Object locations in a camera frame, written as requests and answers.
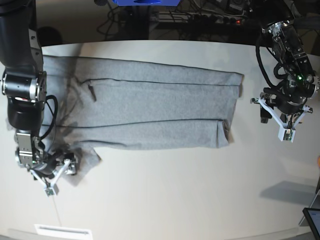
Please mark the white label strip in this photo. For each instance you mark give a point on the white label strip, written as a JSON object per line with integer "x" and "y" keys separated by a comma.
{"x": 41, "y": 227}

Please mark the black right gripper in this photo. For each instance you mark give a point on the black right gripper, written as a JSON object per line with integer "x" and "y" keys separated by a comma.
{"x": 50, "y": 165}

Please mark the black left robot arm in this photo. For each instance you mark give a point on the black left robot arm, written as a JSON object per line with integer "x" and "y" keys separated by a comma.
{"x": 298, "y": 82}

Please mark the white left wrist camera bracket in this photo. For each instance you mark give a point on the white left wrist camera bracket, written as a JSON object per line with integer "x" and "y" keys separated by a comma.
{"x": 287, "y": 123}

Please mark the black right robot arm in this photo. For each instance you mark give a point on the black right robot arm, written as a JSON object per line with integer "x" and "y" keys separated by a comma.
{"x": 30, "y": 110}

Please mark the grey T-shirt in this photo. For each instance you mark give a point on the grey T-shirt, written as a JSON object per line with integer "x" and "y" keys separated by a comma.
{"x": 134, "y": 105}

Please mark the tablet with dark frame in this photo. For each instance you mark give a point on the tablet with dark frame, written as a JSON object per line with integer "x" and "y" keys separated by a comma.
{"x": 312, "y": 216}

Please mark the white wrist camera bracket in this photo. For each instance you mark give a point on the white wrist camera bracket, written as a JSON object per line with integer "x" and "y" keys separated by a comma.
{"x": 50, "y": 186}
{"x": 287, "y": 123}

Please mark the black power strip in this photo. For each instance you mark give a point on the black power strip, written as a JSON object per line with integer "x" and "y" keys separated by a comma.
{"x": 219, "y": 19}

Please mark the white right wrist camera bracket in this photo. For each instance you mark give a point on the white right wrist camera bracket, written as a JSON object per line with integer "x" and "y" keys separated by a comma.
{"x": 50, "y": 186}

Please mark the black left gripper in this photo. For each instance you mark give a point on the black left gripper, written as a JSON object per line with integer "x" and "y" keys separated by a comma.
{"x": 287, "y": 104}

